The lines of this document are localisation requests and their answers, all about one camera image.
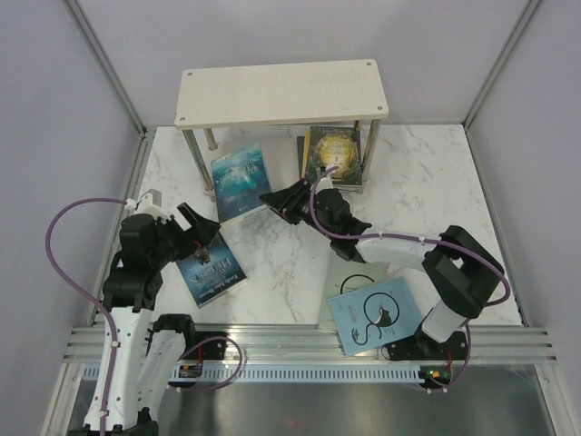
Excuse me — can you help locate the dark Wuthering Heights book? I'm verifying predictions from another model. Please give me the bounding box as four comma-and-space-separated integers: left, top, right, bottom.
177, 233, 248, 308

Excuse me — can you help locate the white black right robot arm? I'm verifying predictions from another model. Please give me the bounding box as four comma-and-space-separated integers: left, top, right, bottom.
260, 177, 509, 360

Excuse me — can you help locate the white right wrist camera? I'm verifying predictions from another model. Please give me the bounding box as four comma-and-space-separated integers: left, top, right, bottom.
313, 172, 334, 193

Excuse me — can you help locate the dark green hardcover book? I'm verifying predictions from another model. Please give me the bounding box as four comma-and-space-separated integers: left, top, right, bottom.
312, 126, 362, 185

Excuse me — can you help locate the aluminium frame post right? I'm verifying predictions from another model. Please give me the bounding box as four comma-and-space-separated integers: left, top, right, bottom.
462, 0, 544, 132

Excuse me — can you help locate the aluminium mounting rail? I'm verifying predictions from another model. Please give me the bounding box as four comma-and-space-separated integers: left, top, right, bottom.
63, 322, 558, 364

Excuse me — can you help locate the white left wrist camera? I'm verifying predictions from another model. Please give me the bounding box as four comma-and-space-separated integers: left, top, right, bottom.
123, 189, 172, 223

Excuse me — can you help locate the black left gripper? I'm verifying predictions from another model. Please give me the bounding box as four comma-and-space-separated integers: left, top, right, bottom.
149, 203, 220, 268

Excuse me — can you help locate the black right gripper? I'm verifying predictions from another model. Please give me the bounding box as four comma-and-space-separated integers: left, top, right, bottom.
260, 176, 335, 240

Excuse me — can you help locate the aluminium frame post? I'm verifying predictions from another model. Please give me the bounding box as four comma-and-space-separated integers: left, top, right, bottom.
62, 0, 147, 138
462, 0, 544, 132

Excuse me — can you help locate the white two-tier wooden shelf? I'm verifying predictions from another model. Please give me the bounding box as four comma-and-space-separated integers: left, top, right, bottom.
174, 59, 389, 198

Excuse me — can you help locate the white slotted cable duct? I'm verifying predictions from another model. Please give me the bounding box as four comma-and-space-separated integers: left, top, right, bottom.
170, 363, 424, 383

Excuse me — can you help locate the black Moon and Sixpence book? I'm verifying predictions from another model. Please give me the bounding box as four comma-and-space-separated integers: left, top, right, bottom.
297, 134, 310, 178

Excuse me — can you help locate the yellow paperback book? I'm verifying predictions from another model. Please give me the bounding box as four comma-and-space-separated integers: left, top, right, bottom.
300, 127, 319, 182

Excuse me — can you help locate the aluminium frame post left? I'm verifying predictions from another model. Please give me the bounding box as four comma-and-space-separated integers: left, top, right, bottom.
62, 0, 147, 138

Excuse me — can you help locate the pale green thin book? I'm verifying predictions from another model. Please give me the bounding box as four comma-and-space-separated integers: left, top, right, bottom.
317, 253, 387, 331

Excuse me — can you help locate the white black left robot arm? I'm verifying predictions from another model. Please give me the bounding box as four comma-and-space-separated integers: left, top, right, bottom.
76, 203, 221, 435

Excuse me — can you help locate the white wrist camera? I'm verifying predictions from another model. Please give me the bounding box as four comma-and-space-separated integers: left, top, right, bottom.
123, 189, 172, 223
313, 172, 334, 193

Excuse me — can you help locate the blue ocean Jules Verne book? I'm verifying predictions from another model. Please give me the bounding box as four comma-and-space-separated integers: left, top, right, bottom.
211, 142, 271, 224

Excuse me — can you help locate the light blue cat cover book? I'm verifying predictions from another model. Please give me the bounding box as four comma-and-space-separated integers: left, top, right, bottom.
329, 277, 423, 355

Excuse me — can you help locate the purple galaxy cover book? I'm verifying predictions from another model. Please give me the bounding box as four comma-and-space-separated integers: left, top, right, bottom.
333, 183, 364, 194

